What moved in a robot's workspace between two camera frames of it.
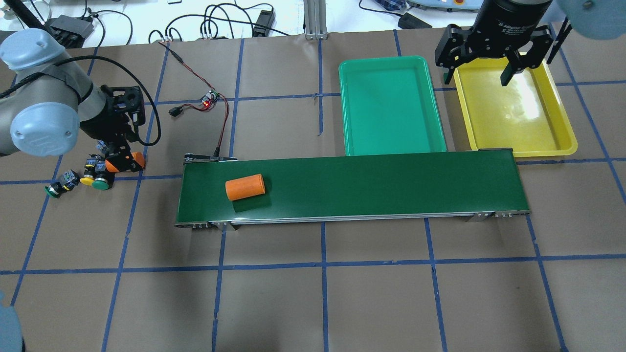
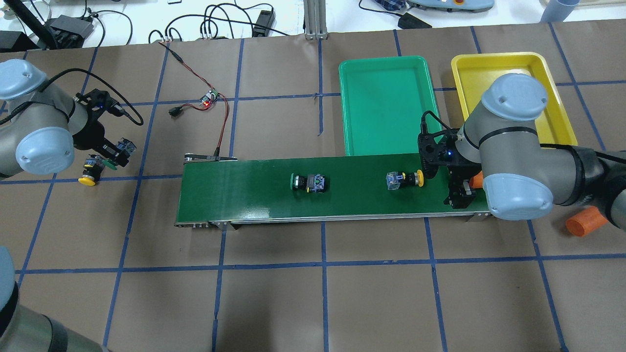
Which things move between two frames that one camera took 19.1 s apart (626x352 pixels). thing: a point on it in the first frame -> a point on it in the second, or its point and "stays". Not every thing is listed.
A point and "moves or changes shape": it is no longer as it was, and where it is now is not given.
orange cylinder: x=139 y=157 -> x=477 y=181
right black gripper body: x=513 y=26 -> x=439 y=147
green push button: x=68 y=180 -> x=313 y=183
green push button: x=103 y=180 moves or changes shape
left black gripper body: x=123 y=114 -> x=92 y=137
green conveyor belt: x=482 y=185 stays
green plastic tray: x=389 y=106 stays
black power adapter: x=266 y=18 stays
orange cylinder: x=245 y=187 -> x=577 y=225
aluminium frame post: x=315 y=20 stays
